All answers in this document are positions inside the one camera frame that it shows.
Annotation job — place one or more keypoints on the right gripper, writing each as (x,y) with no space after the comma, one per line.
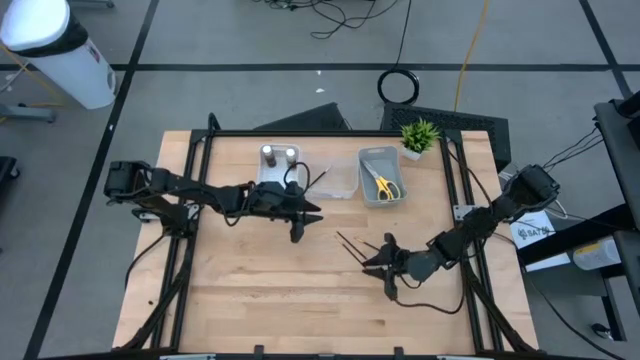
(407,265)

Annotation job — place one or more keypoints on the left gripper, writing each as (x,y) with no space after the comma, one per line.
(277,200)

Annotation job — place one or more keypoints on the tan paint bottle white cap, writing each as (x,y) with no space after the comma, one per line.
(291,156)

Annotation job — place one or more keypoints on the brown paint bottle white cap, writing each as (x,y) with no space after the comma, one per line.
(269,156)

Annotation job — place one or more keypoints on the small green potted plant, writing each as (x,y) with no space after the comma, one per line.
(419,136)

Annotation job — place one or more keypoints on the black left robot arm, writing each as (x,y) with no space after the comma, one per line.
(200,187)

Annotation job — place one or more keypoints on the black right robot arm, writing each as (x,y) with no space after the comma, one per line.
(530,187)

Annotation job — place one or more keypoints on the clear plastic bin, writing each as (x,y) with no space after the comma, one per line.
(340,182)

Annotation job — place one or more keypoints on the white plastic bin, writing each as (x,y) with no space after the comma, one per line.
(279,172)

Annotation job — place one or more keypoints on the grey plastic bin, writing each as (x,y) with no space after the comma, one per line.
(395,160)

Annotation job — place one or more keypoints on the printed white paper sheet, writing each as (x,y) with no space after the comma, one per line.
(532,231)

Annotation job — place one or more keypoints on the white device yellow label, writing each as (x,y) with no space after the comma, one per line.
(597,255)

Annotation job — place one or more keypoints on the black side cart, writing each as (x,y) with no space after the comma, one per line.
(620,150)

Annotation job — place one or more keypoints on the white trash can black liner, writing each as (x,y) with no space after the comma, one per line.
(75,70)

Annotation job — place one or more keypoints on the grey metal stand base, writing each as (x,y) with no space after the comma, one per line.
(25,114)

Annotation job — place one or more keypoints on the black aluminium table frame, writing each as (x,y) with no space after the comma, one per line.
(350,133)

